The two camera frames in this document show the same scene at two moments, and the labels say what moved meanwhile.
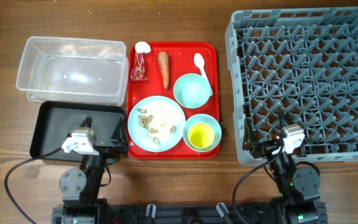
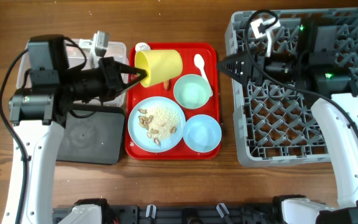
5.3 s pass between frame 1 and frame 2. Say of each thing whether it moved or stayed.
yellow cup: moved
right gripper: moved
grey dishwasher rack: stayed
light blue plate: stayed
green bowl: stayed
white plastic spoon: stayed
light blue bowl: stayed
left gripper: moved
